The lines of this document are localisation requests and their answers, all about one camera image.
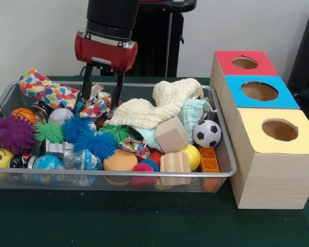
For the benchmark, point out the shallow clear mesh bin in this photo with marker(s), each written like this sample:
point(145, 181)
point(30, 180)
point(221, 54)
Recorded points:
point(79, 184)

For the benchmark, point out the yellow smiley ball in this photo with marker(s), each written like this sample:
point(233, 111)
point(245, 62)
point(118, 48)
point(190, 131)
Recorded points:
point(0, 158)

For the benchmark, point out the large blue spiky ball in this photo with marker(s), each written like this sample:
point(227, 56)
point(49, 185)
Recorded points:
point(98, 146)

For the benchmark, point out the mint green waffle cloth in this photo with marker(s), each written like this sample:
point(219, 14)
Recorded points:
point(193, 115)

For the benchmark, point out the blue globe ball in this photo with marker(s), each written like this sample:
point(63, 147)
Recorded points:
point(47, 162)

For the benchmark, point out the small soccer ball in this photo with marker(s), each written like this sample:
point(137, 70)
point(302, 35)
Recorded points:
point(207, 133)

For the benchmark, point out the plain wooden cube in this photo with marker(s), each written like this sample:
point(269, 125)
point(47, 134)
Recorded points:
point(171, 136)

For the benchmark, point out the cream waffle cloth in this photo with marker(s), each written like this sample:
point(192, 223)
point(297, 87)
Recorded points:
point(144, 113)

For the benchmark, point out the black chair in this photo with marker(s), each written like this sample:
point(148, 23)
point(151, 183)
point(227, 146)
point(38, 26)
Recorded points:
point(306, 51)

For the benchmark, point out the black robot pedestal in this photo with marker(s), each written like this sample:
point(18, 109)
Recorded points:
point(154, 46)

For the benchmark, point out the purple spiky toy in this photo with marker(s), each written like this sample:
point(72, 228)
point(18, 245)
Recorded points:
point(13, 133)

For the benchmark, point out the yellow tennis ball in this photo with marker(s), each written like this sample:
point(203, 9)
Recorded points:
point(193, 157)

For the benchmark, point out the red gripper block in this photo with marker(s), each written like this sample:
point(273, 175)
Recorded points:
point(105, 54)

